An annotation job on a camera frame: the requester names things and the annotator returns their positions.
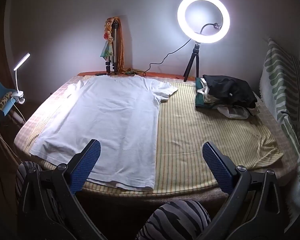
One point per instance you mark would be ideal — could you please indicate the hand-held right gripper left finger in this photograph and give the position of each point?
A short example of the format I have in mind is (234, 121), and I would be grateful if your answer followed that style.
(89, 165)

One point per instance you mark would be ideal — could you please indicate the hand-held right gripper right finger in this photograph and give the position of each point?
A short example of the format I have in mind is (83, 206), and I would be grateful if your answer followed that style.
(217, 166)

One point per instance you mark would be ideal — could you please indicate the white t-shirt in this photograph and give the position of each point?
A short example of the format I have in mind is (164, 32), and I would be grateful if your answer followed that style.
(109, 117)

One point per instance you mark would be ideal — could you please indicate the leopard print cloth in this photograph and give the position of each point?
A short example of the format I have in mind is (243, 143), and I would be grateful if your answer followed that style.
(1, 102)

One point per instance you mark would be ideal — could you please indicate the yellow striped bed sheet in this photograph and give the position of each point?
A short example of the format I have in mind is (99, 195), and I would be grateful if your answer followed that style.
(190, 135)

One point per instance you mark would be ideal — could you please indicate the white clip-on desk lamp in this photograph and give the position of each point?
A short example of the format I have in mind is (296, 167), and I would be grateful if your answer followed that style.
(23, 60)

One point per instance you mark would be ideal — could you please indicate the person's right leg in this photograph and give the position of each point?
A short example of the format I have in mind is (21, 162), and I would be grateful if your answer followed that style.
(175, 220)

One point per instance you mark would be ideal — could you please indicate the black garment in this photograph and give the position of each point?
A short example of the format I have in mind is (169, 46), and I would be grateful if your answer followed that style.
(227, 87)

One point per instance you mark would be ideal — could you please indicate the green and white patterned blanket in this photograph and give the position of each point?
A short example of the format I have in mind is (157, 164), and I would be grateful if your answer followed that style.
(280, 80)

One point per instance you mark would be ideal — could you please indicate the small black tripod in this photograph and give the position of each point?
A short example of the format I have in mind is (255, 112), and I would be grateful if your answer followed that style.
(196, 52)

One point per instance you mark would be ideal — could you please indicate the colourful printed scarf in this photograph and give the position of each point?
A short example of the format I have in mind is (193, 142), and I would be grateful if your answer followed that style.
(107, 50)

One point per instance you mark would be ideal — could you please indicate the orange cloth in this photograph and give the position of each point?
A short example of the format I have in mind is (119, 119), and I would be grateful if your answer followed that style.
(122, 47)

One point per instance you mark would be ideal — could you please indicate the silver folded tripod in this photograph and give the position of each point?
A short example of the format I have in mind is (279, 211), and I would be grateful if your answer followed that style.
(116, 45)

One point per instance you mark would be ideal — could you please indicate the black gooseneck phone holder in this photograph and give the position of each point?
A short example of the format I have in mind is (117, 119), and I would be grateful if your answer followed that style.
(207, 26)

